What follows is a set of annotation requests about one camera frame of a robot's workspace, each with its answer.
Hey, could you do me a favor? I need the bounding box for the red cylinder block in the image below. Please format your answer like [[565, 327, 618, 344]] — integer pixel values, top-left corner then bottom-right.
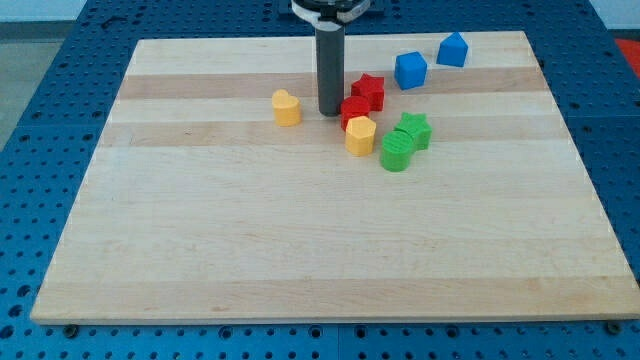
[[340, 96, 371, 131]]

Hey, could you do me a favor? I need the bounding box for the blue cube block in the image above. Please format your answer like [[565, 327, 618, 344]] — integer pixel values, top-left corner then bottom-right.
[[394, 52, 428, 90]]

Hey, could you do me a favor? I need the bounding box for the wooden board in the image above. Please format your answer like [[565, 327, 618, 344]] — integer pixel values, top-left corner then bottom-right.
[[31, 31, 639, 325]]

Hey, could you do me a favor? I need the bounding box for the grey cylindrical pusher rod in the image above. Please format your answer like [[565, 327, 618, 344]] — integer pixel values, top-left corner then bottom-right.
[[315, 21, 345, 117]]

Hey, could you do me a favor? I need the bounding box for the red object at edge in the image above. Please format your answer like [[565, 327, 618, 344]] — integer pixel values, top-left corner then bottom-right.
[[615, 38, 640, 77]]

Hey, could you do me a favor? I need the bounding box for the yellow heart block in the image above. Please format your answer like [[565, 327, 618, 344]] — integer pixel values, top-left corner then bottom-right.
[[272, 89, 302, 127]]

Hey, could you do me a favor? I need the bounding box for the red star block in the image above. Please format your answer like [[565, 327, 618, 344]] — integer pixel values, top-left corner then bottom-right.
[[351, 73, 385, 111]]

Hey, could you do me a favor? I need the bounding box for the green star block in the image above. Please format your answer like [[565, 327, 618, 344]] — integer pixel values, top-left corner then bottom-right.
[[394, 112, 432, 150]]

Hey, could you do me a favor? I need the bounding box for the blue pentagon block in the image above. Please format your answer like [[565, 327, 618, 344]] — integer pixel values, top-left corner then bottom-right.
[[436, 32, 469, 67]]

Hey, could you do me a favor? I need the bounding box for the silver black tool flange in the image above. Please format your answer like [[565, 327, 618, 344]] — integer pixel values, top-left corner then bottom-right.
[[291, 0, 371, 25]]

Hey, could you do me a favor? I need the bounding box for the green cylinder block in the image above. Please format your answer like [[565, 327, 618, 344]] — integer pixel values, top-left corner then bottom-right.
[[380, 130, 414, 172]]

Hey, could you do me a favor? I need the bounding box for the yellow hexagon block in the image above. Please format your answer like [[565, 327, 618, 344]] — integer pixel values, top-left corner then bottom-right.
[[345, 116, 377, 157]]

